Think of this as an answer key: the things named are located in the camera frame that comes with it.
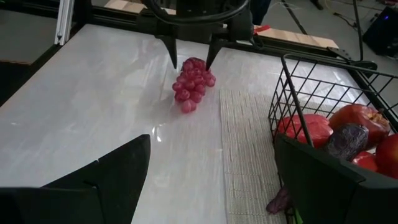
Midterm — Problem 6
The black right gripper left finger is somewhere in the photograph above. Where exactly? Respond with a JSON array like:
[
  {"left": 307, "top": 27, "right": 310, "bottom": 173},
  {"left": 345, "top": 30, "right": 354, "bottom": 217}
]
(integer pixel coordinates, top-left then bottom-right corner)
[{"left": 0, "top": 134, "right": 152, "bottom": 224}]

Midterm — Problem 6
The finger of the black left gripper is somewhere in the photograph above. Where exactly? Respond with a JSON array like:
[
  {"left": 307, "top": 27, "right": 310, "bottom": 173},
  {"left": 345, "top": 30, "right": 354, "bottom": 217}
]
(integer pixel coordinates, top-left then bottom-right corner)
[
  {"left": 157, "top": 34, "right": 178, "bottom": 70},
  {"left": 205, "top": 34, "right": 225, "bottom": 71}
]

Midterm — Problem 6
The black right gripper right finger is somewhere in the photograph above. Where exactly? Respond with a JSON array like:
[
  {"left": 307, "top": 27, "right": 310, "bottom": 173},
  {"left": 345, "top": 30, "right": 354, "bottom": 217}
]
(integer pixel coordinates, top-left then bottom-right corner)
[{"left": 274, "top": 133, "right": 398, "bottom": 224}]

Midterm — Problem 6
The red grape bunch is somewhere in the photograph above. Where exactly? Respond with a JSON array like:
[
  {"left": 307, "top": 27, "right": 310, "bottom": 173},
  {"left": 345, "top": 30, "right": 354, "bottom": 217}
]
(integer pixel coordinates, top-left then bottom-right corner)
[{"left": 172, "top": 57, "right": 217, "bottom": 114}]

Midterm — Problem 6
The dark purple carrot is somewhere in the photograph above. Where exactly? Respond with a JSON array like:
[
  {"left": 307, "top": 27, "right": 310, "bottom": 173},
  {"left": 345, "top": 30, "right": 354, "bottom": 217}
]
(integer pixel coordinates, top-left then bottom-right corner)
[{"left": 266, "top": 123, "right": 370, "bottom": 215}]

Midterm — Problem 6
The dark red apple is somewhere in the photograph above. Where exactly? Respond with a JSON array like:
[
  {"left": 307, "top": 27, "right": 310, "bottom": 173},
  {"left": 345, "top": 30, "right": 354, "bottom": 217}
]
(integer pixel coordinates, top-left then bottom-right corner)
[{"left": 328, "top": 103, "right": 392, "bottom": 149}]

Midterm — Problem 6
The red tape piece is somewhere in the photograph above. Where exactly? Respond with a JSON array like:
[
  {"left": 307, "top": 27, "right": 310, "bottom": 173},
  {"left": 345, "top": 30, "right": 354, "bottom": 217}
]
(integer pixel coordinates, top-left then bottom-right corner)
[{"left": 254, "top": 24, "right": 272, "bottom": 34}]

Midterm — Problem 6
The woven grey placemat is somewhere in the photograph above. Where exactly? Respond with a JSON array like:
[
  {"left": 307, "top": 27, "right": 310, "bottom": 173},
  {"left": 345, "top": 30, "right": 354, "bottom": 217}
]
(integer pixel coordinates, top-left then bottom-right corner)
[{"left": 218, "top": 88, "right": 343, "bottom": 224}]

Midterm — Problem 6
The black box with blue light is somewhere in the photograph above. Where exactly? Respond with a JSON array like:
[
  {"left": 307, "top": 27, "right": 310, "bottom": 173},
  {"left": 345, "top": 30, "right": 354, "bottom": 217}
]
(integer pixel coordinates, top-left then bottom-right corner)
[{"left": 362, "top": 6, "right": 398, "bottom": 57}]

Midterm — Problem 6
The thick black cable loop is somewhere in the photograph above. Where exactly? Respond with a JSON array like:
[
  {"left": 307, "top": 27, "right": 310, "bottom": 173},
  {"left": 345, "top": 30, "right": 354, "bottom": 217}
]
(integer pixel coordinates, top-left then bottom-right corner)
[{"left": 145, "top": 0, "right": 250, "bottom": 25}]

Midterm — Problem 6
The black wire basket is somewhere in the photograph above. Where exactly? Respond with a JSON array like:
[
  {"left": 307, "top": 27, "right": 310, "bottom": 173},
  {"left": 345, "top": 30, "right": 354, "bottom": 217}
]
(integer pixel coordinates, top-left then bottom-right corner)
[{"left": 267, "top": 53, "right": 398, "bottom": 224}]

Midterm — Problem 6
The silver aluminium post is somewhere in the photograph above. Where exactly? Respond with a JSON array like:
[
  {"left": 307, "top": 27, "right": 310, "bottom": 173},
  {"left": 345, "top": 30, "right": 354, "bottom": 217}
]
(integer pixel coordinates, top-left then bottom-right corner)
[{"left": 54, "top": 0, "right": 75, "bottom": 47}]

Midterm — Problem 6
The thin black cable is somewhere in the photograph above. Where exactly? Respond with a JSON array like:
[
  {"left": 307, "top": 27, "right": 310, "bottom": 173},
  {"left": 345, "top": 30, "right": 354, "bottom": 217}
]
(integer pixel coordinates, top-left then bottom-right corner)
[{"left": 352, "top": 0, "right": 365, "bottom": 63}]

